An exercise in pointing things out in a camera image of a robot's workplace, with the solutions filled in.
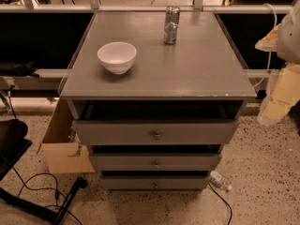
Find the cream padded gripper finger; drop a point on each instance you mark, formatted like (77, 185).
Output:
(283, 92)

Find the grey top drawer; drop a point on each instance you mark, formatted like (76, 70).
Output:
(131, 133)

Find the grey drawer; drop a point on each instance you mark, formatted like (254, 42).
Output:
(158, 183)
(154, 162)
(131, 133)

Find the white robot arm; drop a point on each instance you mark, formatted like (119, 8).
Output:
(284, 38)

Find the grey drawer cabinet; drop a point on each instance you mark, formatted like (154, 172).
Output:
(197, 79)

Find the grey bottom drawer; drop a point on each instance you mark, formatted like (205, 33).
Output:
(158, 183)

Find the grey middle drawer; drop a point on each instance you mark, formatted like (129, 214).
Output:
(154, 162)

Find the clear plastic bottle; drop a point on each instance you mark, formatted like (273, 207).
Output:
(220, 181)

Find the silver soda can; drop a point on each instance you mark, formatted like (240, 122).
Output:
(171, 24)

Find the white ceramic bowl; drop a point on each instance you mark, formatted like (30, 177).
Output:
(117, 57)

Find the cardboard box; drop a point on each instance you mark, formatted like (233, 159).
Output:
(63, 151)

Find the black cloth on rail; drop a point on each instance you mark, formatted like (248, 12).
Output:
(15, 69)

